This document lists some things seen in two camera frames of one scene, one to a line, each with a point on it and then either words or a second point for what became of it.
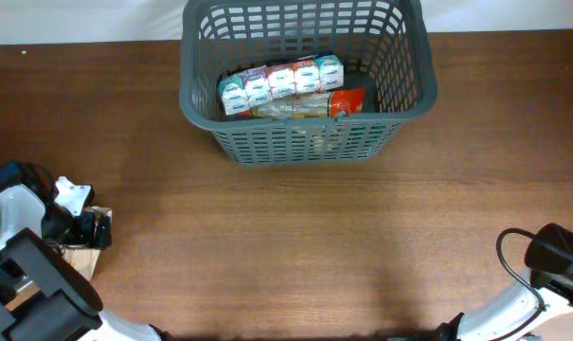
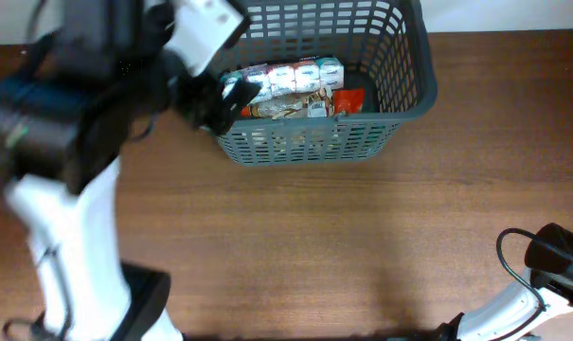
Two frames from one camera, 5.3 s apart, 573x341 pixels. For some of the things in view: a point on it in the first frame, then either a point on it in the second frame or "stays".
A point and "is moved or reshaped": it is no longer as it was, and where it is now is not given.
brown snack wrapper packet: (82, 260) is moved or reshaped
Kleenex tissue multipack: (243, 90) stays
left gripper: (84, 236) → (208, 105)
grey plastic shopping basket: (385, 48) stays
